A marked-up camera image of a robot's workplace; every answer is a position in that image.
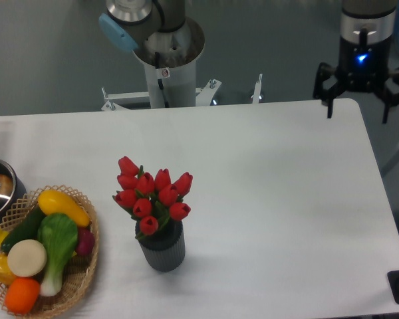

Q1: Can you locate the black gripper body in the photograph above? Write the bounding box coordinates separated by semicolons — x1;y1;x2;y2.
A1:
336;37;392;92

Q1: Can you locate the red tulip bouquet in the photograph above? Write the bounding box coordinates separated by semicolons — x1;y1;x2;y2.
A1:
112;156;193;241

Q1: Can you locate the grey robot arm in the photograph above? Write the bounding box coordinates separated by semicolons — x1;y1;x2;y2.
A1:
98;1;399;112

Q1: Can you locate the dark grey ribbed vase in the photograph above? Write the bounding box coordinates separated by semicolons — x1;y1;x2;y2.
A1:
138;220;186;272

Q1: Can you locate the purple red radish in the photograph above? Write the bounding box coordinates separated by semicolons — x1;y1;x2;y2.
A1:
74;228;95;257

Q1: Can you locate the yellow squash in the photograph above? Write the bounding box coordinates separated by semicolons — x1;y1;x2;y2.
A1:
37;189;90;227

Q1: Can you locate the green bok choy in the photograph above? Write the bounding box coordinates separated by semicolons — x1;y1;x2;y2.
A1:
37;213;78;297

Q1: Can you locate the woven wicker basket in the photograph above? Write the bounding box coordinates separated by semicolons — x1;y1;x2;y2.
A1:
0;185;100;318

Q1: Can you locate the dark green cucumber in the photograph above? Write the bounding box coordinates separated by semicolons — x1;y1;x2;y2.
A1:
1;206;46;253

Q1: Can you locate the round cream bun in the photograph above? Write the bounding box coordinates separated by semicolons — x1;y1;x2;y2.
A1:
7;239;47;277

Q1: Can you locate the orange fruit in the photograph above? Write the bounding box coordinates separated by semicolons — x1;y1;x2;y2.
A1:
4;277;40;314

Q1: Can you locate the yellow bell pepper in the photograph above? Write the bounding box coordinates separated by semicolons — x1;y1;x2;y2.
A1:
0;253;17;286

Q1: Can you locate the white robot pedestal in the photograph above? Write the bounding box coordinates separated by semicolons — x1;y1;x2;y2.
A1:
99;14;221;109

